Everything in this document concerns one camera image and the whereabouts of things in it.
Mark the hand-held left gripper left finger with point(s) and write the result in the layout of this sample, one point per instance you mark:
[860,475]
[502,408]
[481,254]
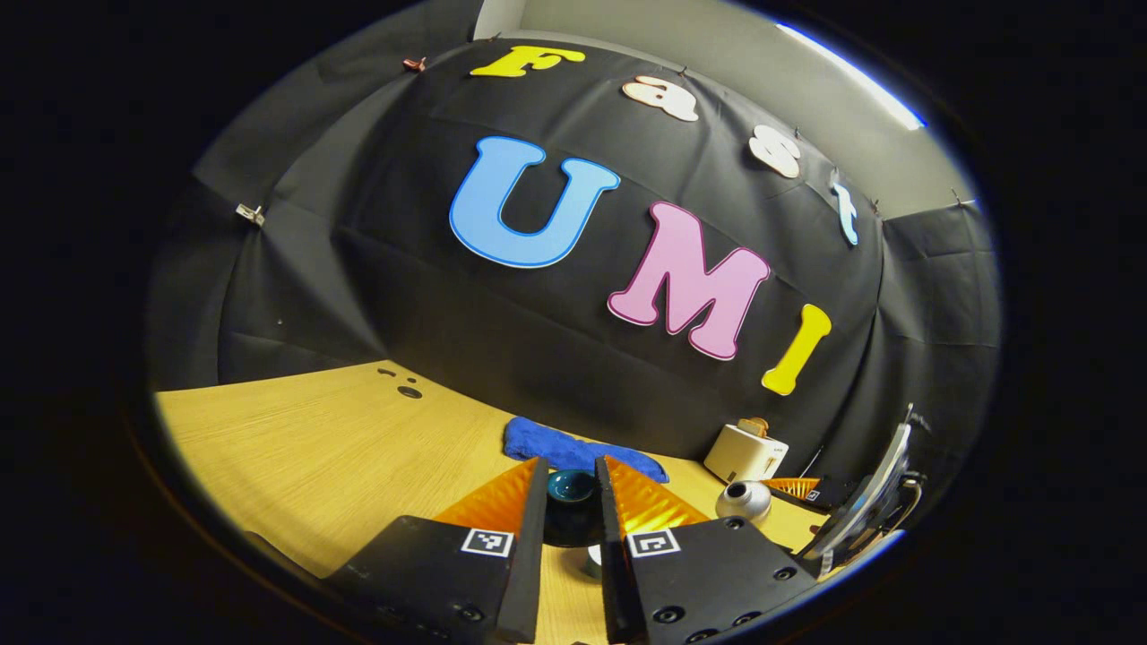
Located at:
[529,555]

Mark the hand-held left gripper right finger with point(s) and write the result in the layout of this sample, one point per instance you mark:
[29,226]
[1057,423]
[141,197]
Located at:
[611,564]

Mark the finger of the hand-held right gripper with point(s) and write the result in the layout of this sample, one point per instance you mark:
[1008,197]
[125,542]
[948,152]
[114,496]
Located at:
[833,494]

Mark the teal teacup lid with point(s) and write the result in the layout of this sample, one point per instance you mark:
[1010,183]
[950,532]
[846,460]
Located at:
[572,515]

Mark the silver green-label water bottle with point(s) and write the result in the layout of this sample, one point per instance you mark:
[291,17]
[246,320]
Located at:
[744,503]

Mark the white toaster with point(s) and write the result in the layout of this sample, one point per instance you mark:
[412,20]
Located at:
[744,455]

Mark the brown toast slice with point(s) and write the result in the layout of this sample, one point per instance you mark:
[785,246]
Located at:
[754,425]

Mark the blue towel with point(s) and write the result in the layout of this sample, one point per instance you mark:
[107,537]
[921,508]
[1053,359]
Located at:
[556,443]

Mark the black backdrop cloth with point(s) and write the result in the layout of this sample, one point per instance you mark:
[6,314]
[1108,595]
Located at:
[403,269]

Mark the silver clip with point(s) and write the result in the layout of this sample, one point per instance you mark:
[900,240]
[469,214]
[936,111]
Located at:
[251,214]

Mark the red clip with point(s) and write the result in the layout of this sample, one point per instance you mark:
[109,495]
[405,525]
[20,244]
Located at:
[414,64]

